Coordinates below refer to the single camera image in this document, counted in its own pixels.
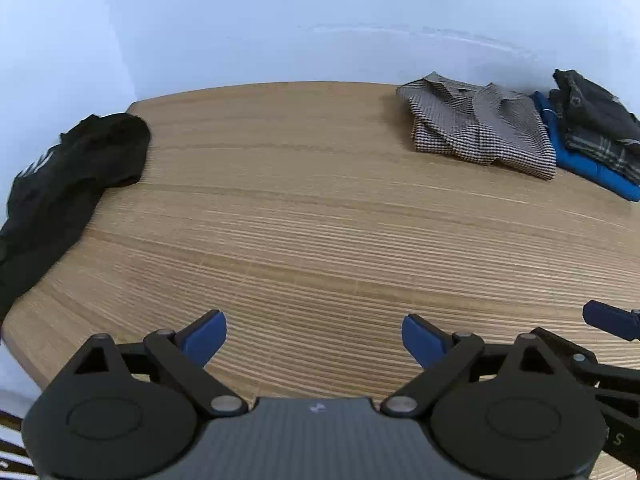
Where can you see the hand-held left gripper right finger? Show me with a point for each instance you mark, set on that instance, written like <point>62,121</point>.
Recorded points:
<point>422,340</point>

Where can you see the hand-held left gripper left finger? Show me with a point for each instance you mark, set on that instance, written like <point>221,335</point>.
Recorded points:
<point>205,337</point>

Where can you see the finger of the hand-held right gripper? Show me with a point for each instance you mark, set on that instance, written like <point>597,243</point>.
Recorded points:
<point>610,320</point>
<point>595,362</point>

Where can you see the blue garment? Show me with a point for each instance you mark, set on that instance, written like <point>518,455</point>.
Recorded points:
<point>580,162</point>

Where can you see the dark plaid garment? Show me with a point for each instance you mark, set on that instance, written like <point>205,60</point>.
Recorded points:
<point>600,147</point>

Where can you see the thin black garment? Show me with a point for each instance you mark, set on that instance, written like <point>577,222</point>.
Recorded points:
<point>65,175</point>

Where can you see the houndstooth shirt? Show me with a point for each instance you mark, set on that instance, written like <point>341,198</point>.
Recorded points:
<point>480,125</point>

